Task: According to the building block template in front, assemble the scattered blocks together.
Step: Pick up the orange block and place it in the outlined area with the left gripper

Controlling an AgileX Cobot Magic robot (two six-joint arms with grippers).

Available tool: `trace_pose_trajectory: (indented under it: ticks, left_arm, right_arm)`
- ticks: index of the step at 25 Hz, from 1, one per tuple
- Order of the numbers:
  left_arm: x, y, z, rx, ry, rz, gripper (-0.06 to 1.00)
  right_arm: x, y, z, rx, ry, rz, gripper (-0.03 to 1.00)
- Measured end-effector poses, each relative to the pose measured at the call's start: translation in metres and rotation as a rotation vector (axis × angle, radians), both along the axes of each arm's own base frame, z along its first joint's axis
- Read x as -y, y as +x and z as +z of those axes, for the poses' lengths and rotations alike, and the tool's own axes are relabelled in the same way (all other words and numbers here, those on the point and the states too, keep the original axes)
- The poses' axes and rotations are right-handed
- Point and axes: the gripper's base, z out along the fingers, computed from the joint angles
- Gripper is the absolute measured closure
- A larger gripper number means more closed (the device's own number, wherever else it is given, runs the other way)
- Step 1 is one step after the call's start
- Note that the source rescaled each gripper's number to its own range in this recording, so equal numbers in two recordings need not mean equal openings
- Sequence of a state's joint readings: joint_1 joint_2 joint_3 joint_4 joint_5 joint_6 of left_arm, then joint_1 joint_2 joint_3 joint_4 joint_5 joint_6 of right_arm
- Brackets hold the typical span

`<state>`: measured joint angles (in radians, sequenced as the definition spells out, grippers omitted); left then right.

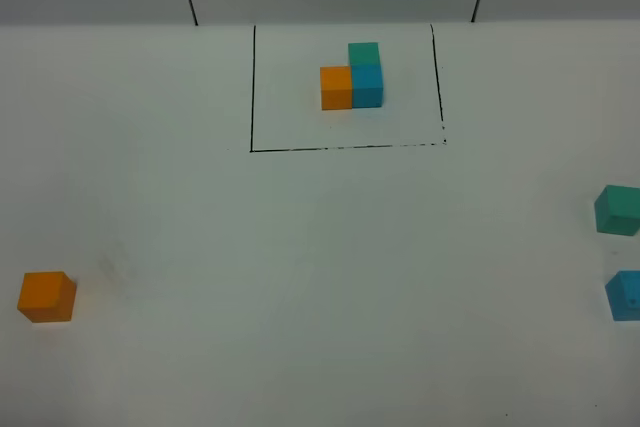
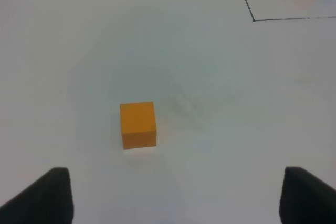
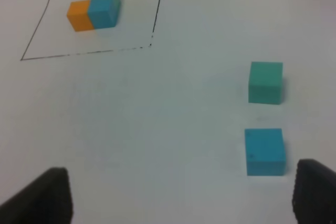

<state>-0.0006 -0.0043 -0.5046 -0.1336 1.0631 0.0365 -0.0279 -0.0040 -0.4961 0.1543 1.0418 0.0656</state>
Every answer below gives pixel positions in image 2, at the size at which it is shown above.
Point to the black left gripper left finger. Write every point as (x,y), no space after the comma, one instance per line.
(47,200)

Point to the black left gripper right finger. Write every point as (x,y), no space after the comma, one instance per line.
(305,198)

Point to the orange cube block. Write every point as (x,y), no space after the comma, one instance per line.
(138,125)

